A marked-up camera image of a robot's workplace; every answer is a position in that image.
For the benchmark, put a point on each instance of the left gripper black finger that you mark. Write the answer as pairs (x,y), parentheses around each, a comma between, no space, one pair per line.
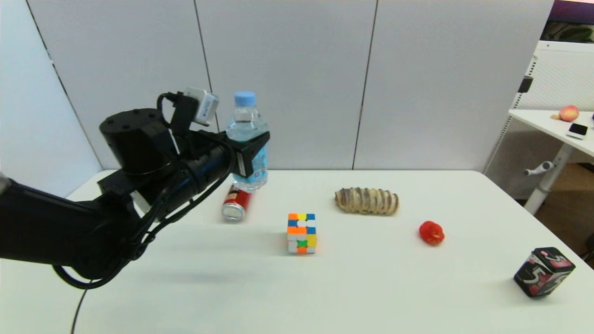
(253,150)
(216,134)

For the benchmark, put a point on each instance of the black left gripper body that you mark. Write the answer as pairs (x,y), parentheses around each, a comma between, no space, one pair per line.
(209,160)

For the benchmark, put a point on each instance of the clear water bottle blue cap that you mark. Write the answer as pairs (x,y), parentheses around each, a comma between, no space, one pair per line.
(246,120)

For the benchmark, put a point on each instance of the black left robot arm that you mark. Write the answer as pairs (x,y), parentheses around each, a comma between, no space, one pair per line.
(46,227)

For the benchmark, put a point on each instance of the red soda can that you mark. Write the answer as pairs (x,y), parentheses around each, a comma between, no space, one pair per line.
(234,206)

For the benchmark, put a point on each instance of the multicoloured puzzle cube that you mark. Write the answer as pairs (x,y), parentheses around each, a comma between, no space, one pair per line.
(301,233)

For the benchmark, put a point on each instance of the striped bread loaf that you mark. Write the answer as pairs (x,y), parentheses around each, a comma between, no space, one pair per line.
(366,201)

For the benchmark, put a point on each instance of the black clip on pegboard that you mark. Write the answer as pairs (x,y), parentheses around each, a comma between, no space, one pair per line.
(525,85)

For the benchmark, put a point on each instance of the white side desk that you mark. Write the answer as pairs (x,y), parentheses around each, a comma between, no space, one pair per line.
(547,127)

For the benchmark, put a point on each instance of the black pink gum box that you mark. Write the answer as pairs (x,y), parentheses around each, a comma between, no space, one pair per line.
(543,272)

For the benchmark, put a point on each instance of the peach fruit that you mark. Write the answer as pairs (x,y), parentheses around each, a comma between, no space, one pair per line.
(569,114)

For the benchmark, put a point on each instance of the white pegboard panel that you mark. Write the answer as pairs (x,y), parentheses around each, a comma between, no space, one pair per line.
(566,74)

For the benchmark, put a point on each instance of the small white device black screen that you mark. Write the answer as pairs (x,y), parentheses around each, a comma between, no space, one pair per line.
(577,131)

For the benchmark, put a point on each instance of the dark screen with green leaves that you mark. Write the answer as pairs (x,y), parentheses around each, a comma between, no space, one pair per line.
(571,32)

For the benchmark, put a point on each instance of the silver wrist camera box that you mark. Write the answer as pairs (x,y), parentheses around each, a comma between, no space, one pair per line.
(204,105)

